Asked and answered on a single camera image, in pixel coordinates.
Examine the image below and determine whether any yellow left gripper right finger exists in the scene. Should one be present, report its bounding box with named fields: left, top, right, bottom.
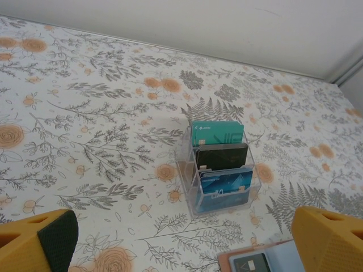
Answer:
left=291, top=206, right=363, bottom=272

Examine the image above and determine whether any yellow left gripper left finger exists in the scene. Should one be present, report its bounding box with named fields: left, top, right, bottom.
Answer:
left=0, top=209, right=79, bottom=272

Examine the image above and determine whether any dark grey credit card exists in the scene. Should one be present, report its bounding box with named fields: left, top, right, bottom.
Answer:
left=233, top=253, right=270, bottom=272

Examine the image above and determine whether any blue credit card stack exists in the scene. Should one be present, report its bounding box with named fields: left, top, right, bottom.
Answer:
left=197, top=166, right=254, bottom=213

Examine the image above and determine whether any black credit card stack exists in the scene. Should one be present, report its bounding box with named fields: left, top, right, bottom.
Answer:
left=195, top=142, right=250, bottom=172

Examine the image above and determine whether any teal credit card stack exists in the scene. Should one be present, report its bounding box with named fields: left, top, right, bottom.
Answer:
left=190, top=121, right=244, bottom=148

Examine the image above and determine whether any clear acrylic card stand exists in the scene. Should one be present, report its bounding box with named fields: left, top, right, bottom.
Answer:
left=175, top=120, right=263, bottom=219

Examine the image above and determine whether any floral patterned tablecloth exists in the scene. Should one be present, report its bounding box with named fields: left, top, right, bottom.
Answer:
left=0, top=14, right=363, bottom=272

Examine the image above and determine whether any aluminium right upright post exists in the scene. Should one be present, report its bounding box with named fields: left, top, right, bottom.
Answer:
left=328, top=55, right=363, bottom=86

